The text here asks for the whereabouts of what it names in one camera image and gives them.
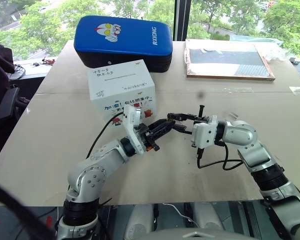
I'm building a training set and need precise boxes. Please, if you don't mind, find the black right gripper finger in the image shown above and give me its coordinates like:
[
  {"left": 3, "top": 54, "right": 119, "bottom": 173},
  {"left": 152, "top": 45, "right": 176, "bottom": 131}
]
[
  {"left": 174, "top": 123, "right": 194, "bottom": 136},
  {"left": 167, "top": 112, "right": 197, "bottom": 122}
]

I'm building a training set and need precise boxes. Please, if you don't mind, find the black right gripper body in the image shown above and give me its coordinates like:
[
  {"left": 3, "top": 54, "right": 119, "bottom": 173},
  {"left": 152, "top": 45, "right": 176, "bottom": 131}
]
[{"left": 191, "top": 104, "right": 211, "bottom": 125}]

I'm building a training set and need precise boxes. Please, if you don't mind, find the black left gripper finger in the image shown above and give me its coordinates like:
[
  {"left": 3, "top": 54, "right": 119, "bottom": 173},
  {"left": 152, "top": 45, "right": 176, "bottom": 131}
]
[
  {"left": 146, "top": 119, "right": 177, "bottom": 135},
  {"left": 151, "top": 124, "right": 177, "bottom": 144}
]

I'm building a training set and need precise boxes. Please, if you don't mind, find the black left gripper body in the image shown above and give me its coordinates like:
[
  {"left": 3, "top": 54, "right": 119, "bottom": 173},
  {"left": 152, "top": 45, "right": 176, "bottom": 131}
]
[{"left": 133, "top": 123, "right": 161, "bottom": 153}]

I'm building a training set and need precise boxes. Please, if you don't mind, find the white slotted cardboard box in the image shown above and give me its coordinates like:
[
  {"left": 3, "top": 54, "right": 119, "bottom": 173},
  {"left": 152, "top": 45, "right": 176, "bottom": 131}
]
[{"left": 87, "top": 59, "right": 157, "bottom": 129}]

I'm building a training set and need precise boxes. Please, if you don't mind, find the wood framed flat board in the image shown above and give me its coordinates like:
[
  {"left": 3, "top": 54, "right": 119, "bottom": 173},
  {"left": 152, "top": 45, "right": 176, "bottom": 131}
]
[{"left": 184, "top": 39, "right": 276, "bottom": 81}]

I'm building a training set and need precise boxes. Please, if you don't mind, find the grey rounded robot leg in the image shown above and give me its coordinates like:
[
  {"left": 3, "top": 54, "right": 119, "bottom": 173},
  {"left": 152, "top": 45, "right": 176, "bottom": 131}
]
[
  {"left": 124, "top": 203, "right": 156, "bottom": 240},
  {"left": 191, "top": 201, "right": 225, "bottom": 231}
]

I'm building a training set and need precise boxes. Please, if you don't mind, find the blue cartoon kick pad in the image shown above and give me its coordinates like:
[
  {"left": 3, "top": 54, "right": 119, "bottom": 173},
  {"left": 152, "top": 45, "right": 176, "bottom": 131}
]
[{"left": 73, "top": 15, "right": 174, "bottom": 74}]

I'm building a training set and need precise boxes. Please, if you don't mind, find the grey robot torso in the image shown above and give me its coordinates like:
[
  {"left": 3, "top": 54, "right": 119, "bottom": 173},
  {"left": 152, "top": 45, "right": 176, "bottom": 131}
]
[{"left": 137, "top": 227, "right": 235, "bottom": 240}]

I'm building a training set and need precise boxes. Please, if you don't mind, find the small red drone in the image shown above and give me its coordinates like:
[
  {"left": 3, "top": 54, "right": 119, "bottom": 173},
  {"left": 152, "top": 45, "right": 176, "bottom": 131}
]
[{"left": 31, "top": 56, "right": 56, "bottom": 68}]

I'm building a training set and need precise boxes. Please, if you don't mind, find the black office chair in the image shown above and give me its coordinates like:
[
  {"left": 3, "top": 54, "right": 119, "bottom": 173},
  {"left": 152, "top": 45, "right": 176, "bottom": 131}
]
[{"left": 0, "top": 41, "right": 31, "bottom": 171}]

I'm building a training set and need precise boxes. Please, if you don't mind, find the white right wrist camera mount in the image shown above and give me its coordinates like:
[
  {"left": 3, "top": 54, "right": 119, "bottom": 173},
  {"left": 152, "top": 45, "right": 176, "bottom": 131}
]
[{"left": 190, "top": 114, "right": 219, "bottom": 150}]

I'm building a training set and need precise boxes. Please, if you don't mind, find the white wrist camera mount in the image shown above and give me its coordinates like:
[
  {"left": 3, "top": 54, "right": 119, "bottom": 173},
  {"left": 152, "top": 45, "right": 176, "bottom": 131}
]
[
  {"left": 121, "top": 104, "right": 147, "bottom": 155},
  {"left": 190, "top": 114, "right": 219, "bottom": 150}
]

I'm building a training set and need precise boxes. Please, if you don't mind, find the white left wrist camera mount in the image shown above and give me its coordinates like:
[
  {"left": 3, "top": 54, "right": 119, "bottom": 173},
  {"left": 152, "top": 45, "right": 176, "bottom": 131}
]
[{"left": 121, "top": 104, "right": 147, "bottom": 155}]

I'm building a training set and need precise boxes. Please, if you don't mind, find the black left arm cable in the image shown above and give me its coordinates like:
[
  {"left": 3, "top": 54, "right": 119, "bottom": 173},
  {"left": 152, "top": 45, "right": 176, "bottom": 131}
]
[{"left": 85, "top": 111, "right": 126, "bottom": 160}]

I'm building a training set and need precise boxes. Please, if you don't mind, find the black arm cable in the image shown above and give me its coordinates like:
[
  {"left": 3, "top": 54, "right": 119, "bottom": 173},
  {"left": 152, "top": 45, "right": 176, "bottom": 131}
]
[
  {"left": 85, "top": 111, "right": 126, "bottom": 160},
  {"left": 195, "top": 141, "right": 244, "bottom": 171}
]

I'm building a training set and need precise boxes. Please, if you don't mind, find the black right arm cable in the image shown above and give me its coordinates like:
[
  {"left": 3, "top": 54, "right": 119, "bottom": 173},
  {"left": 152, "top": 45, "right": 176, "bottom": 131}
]
[{"left": 195, "top": 141, "right": 244, "bottom": 171}]

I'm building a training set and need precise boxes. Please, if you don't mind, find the thin white cable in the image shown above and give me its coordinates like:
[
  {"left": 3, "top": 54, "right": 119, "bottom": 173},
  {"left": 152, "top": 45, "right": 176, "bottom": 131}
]
[{"left": 161, "top": 202, "right": 199, "bottom": 226}]

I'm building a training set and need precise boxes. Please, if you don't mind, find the dark window frame post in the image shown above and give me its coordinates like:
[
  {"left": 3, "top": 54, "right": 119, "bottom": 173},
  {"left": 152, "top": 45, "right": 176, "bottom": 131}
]
[{"left": 173, "top": 0, "right": 192, "bottom": 41}]

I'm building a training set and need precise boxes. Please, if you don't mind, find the thick black curved cable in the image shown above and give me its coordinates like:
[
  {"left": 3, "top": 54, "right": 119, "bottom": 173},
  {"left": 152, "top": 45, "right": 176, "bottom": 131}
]
[{"left": 0, "top": 176, "right": 56, "bottom": 240}]

